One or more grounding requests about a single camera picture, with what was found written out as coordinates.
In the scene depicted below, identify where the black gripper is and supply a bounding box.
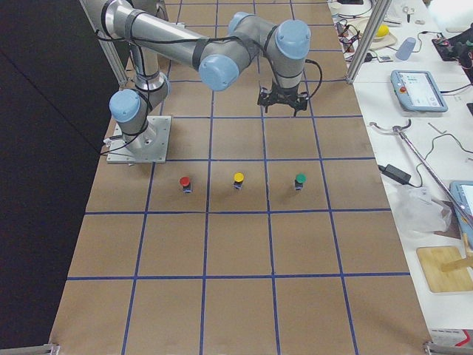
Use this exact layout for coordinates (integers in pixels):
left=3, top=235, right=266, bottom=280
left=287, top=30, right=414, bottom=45
left=257, top=83, right=309, bottom=118

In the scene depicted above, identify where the yellow push button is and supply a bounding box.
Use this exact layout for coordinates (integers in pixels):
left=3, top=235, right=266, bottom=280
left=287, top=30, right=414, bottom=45
left=233, top=172, right=245, bottom=190

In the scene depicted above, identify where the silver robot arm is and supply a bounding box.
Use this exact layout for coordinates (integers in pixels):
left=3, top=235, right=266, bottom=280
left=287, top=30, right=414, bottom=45
left=81, top=1, right=311, bottom=163

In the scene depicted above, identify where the green push button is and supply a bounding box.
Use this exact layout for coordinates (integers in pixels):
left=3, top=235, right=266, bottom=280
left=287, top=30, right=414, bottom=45
left=294, top=173, right=307, bottom=191

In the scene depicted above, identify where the red push button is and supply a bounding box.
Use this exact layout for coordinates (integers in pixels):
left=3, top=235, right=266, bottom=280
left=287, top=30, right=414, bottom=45
left=179, top=176, right=192, bottom=194

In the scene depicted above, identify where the beige plate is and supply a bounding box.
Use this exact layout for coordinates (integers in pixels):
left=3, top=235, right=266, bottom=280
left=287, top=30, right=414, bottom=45
left=357, top=18, right=398, bottom=50

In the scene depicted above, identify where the metal reaching rod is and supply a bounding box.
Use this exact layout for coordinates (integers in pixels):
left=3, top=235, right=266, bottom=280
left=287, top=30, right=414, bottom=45
left=369, top=119, right=472, bottom=227

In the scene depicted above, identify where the black power adapter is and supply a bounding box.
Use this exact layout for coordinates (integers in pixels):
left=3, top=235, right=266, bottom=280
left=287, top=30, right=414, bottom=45
left=378, top=164, right=411, bottom=185

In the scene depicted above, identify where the yellow lemon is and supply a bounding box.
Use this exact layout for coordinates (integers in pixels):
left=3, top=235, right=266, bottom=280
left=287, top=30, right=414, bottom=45
left=375, top=24, right=389, bottom=38

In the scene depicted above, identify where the blue teach pendant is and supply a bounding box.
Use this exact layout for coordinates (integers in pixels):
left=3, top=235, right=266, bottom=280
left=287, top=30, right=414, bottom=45
left=449, top=180, right=472, bottom=234
left=390, top=70, right=448, bottom=113

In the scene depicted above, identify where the translucent blue cup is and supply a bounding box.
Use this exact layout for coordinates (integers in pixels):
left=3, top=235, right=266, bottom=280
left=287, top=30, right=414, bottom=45
left=395, top=37, right=417, bottom=61

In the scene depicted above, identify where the clear plastic bag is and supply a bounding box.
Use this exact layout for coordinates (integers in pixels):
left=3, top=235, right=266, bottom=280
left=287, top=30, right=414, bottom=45
left=392, top=186, right=452, bottom=232

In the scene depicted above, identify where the wooden cutting board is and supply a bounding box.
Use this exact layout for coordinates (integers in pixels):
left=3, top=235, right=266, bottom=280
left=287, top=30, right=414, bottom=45
left=416, top=246, right=472, bottom=293

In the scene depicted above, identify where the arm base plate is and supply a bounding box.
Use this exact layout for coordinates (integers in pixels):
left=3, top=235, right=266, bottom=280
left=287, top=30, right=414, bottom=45
left=106, top=115, right=172, bottom=164

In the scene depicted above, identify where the aluminium frame post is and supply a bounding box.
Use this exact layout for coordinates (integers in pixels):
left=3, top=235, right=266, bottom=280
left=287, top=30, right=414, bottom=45
left=346, top=0, right=392, bottom=84

